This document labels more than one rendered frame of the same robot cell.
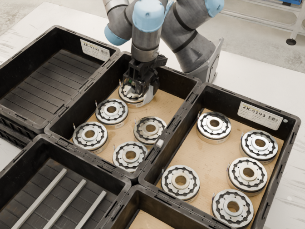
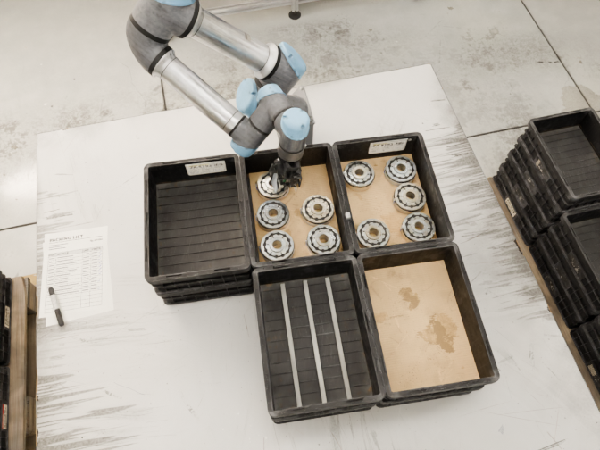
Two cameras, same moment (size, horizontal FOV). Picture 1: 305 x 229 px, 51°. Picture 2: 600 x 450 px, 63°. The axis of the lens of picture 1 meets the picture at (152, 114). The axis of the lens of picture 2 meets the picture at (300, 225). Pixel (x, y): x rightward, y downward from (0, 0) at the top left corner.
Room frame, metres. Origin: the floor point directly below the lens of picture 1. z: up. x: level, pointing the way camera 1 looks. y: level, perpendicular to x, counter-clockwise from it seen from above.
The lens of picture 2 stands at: (0.04, 0.53, 2.22)
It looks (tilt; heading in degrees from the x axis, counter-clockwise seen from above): 63 degrees down; 320
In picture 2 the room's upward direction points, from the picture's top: 1 degrees clockwise
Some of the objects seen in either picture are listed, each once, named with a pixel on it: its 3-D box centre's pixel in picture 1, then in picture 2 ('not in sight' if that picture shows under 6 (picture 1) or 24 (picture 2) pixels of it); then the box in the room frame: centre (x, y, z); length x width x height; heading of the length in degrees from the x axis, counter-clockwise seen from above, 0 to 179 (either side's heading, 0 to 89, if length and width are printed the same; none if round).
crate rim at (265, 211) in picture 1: (224, 150); (389, 190); (0.47, -0.19, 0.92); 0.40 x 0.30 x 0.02; 150
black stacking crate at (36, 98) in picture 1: (53, 83); (198, 222); (0.77, 0.33, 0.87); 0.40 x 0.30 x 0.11; 150
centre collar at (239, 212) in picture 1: (233, 206); (419, 226); (0.33, -0.20, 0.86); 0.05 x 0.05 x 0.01
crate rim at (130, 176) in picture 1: (128, 107); (294, 202); (0.62, 0.07, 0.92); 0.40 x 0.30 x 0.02; 150
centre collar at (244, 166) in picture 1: (248, 172); (410, 195); (0.43, -0.25, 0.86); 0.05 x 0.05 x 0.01
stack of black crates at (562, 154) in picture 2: not in sight; (557, 180); (0.22, -1.11, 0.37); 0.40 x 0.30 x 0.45; 155
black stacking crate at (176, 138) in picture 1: (221, 160); (387, 198); (0.47, -0.19, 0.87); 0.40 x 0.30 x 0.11; 150
